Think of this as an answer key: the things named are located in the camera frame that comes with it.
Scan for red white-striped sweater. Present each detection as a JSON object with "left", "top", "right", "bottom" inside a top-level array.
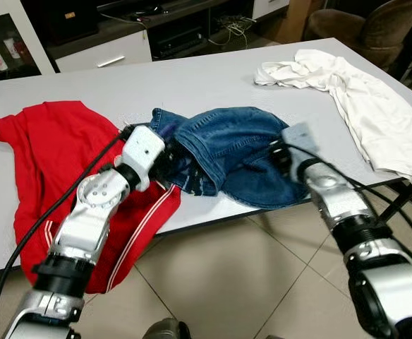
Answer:
[{"left": 0, "top": 100, "right": 182, "bottom": 294}]

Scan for plain white shirt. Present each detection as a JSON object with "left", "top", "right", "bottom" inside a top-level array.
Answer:
[{"left": 254, "top": 48, "right": 412, "bottom": 191}]

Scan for black media shelf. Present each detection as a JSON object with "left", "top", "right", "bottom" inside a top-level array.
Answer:
[{"left": 23, "top": 0, "right": 291, "bottom": 61}]

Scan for white drawer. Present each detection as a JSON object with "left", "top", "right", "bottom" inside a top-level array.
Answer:
[{"left": 54, "top": 32, "right": 152, "bottom": 73}]

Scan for brown armchair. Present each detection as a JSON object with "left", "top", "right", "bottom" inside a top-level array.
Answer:
[{"left": 303, "top": 0, "right": 412, "bottom": 71}]

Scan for white glass-door cabinet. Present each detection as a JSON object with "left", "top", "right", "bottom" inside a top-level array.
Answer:
[{"left": 0, "top": 0, "right": 55, "bottom": 82}]

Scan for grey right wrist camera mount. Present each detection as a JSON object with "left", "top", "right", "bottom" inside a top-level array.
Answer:
[{"left": 280, "top": 121, "right": 327, "bottom": 170}]

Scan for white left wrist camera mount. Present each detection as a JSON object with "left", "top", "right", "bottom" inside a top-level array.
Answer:
[{"left": 120, "top": 126, "right": 166, "bottom": 191}]

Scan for black table leg frame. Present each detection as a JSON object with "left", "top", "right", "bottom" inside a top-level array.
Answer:
[{"left": 381, "top": 180, "right": 412, "bottom": 223}]

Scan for tangled white cables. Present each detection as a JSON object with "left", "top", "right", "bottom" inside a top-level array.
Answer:
[{"left": 210, "top": 16, "right": 258, "bottom": 49}]

